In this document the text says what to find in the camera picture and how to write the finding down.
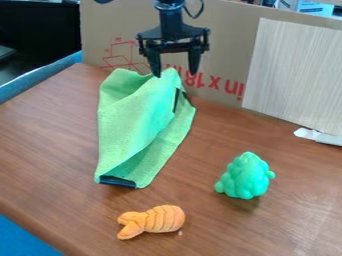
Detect green cloth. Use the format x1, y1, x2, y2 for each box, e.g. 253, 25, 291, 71
93, 66, 198, 190

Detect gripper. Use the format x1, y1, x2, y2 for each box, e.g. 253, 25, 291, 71
134, 25, 212, 79

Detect orange plush shrimp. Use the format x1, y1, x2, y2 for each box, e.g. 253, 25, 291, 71
116, 204, 188, 241

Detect cardboard box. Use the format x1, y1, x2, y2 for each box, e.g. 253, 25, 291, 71
78, 0, 342, 109

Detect green toy grapes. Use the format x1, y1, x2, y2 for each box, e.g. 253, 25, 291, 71
213, 151, 277, 201

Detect wooden board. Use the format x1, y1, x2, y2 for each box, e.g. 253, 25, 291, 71
240, 17, 342, 138

